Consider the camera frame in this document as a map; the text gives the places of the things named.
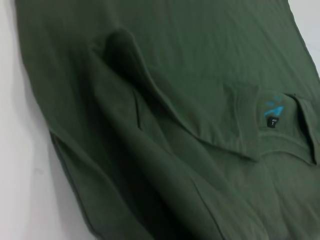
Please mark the dark green FREE t-shirt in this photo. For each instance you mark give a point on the dark green FREE t-shirt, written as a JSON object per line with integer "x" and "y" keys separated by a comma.
{"x": 175, "y": 125}

